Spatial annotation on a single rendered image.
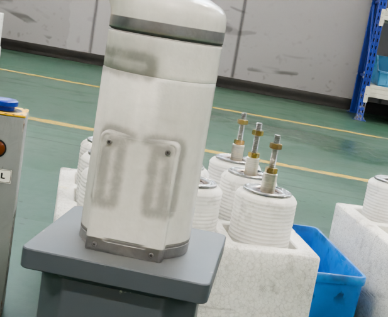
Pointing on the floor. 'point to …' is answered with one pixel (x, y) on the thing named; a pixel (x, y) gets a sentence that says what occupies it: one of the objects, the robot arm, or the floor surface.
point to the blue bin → (332, 277)
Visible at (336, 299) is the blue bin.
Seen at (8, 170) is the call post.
